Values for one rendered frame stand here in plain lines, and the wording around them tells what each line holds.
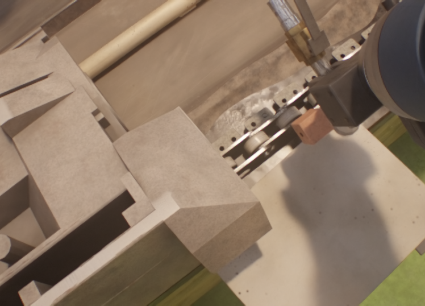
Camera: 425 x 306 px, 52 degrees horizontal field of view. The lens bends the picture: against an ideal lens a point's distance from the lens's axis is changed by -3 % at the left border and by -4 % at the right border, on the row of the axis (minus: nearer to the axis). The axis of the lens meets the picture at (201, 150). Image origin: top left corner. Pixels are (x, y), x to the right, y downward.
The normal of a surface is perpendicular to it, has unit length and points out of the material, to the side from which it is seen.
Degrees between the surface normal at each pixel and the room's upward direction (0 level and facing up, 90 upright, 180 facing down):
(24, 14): 0
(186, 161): 38
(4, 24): 0
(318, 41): 45
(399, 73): 82
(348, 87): 25
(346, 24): 18
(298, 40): 50
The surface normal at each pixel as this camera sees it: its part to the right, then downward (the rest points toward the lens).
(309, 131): 0.15, 0.05
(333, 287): -0.12, -0.29
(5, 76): 0.06, -0.59
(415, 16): -0.92, -0.37
